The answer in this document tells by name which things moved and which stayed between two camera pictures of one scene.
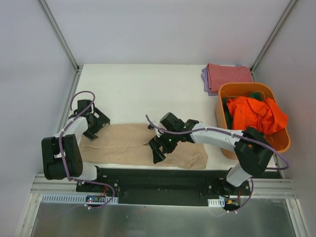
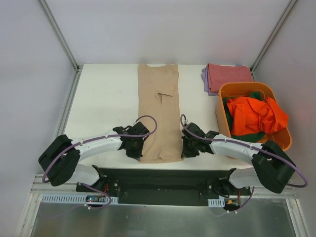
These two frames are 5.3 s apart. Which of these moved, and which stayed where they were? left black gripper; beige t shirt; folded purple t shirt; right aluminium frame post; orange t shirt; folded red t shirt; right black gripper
Moved: left black gripper; beige t shirt; right black gripper
Stayed: right aluminium frame post; orange t shirt; folded purple t shirt; folded red t shirt
